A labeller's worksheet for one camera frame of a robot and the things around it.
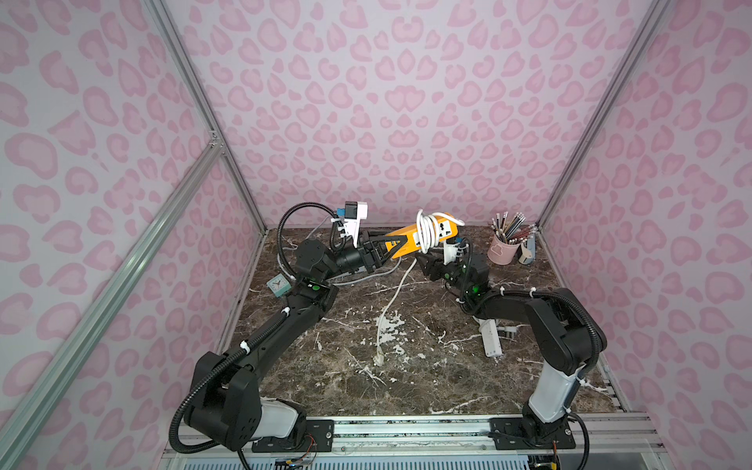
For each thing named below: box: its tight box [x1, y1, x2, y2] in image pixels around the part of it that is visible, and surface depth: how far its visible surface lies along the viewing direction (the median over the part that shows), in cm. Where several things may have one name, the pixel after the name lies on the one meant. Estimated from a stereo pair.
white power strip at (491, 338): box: [478, 319, 503, 358], surface depth 88 cm
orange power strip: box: [384, 220, 460, 259], surface depth 63 cm
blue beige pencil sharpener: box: [518, 233, 537, 266], surface depth 109 cm
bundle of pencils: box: [491, 211, 536, 245], surface depth 105 cm
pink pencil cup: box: [487, 234, 521, 266], surface depth 105 cm
